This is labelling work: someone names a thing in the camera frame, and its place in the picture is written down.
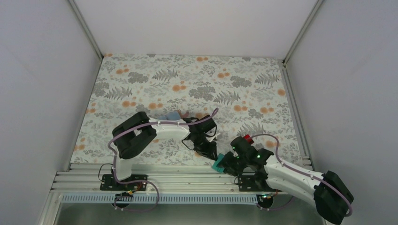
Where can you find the red card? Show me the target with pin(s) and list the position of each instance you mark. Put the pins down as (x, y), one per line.
(249, 139)

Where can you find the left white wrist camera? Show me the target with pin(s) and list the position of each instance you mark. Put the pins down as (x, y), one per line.
(214, 137)

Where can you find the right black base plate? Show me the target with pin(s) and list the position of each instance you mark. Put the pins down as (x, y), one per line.
(249, 183)

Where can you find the teal card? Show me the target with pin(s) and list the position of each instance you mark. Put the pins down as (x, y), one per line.
(217, 164)

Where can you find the floral patterned table mat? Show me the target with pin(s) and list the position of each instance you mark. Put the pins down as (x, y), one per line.
(249, 93)

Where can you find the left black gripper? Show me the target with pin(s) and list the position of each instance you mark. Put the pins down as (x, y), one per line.
(207, 152)

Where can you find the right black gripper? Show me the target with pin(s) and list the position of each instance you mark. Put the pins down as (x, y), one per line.
(226, 163)

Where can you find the aluminium rail frame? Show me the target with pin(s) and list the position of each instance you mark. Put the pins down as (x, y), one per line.
(169, 179)

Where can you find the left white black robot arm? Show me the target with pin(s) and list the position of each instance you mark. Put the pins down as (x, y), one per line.
(132, 137)

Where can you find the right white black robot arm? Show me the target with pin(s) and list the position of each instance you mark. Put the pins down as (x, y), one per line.
(324, 191)

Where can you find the grey slotted cable duct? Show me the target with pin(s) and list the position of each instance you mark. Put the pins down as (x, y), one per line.
(248, 199)

